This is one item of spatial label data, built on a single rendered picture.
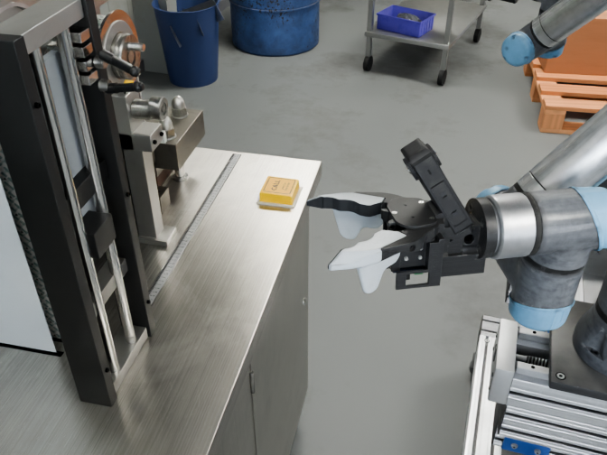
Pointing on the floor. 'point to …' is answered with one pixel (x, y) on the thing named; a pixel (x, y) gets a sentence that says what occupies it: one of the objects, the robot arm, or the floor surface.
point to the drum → (275, 26)
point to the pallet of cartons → (556, 107)
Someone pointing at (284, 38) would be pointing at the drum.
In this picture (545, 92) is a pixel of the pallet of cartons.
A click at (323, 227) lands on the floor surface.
